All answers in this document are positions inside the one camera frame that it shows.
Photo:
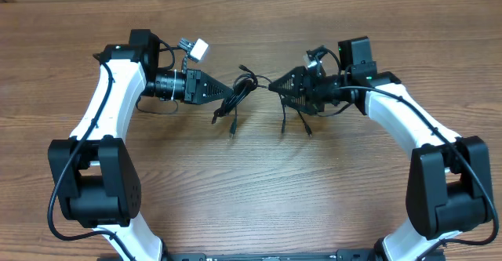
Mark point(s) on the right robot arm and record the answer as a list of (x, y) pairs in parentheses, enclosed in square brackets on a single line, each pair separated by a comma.
[(449, 190)]

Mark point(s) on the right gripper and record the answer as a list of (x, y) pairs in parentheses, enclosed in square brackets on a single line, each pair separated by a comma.
[(307, 89)]

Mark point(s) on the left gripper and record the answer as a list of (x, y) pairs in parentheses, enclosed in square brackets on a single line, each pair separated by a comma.
[(192, 87)]

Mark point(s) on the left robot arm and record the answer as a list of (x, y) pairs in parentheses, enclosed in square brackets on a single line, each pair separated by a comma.
[(97, 190)]

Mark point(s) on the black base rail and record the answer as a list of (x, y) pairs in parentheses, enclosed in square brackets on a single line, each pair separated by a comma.
[(270, 257)]

